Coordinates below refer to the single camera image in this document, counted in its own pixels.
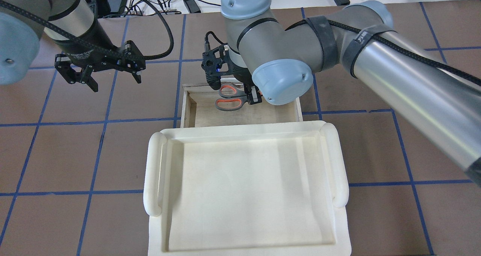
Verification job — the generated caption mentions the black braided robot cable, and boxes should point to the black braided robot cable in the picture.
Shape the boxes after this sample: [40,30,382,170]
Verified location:
[0,0,174,60]

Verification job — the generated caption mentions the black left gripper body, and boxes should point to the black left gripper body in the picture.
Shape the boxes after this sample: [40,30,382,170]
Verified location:
[54,41,146,84]

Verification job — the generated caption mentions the grey orange scissors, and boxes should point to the grey orange scissors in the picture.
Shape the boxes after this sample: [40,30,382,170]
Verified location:
[215,83,249,112]

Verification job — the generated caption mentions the white plastic tray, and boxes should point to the white plastic tray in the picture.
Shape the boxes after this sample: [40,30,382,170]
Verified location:
[143,121,352,256]

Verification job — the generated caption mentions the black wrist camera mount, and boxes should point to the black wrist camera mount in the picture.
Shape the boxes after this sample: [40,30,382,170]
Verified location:
[201,40,234,91]

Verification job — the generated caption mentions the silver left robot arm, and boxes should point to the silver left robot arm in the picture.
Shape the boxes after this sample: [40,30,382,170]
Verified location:
[0,0,145,92]

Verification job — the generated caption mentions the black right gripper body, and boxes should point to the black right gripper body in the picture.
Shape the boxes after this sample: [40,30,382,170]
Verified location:
[233,66,259,95]

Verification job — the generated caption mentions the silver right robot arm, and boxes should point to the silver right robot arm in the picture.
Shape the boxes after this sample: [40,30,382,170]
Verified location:
[221,0,481,185]

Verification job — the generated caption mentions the light wooden drawer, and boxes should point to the light wooden drawer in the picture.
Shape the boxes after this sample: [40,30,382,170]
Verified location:
[180,84,303,128]

